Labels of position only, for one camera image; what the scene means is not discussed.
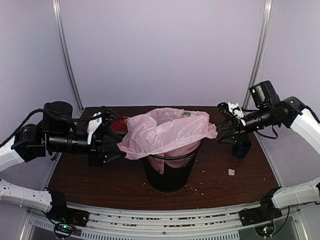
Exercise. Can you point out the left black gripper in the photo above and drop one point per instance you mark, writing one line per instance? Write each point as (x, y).
(98, 157)

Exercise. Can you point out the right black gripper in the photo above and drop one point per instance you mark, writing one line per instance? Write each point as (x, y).
(236, 126)

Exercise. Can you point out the pink plastic trash bag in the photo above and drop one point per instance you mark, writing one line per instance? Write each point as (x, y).
(166, 132)

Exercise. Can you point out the black mesh trash bin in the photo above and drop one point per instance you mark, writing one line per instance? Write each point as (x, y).
(170, 173)

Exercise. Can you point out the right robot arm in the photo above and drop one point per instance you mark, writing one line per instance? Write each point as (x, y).
(291, 112)

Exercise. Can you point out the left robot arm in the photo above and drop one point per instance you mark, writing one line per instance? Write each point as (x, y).
(52, 129)

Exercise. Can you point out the dark blue cup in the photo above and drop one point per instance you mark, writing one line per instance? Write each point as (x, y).
(240, 151)

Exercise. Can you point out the red floral plate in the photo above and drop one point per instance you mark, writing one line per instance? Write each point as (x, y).
(120, 125)

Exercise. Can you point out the small pink bag scrap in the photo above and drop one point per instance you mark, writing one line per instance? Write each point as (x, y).
(231, 172)

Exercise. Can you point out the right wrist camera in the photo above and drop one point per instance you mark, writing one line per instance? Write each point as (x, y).
(231, 112)

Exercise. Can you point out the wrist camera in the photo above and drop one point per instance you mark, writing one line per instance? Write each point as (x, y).
(231, 112)
(99, 121)

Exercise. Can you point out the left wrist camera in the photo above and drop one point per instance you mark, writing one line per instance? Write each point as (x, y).
(99, 121)

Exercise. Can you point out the right aluminium frame post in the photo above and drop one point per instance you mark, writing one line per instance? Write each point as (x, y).
(261, 48)

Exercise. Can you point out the aluminium frame post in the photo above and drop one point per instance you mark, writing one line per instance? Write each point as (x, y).
(56, 4)
(261, 48)

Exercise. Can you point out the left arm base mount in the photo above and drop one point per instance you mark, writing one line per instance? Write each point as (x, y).
(65, 220)

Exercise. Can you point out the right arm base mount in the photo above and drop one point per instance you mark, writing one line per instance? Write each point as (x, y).
(261, 219)

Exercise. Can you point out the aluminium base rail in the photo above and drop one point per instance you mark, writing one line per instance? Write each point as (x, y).
(219, 223)

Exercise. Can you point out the left aluminium frame post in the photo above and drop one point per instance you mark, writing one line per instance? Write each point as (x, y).
(56, 4)

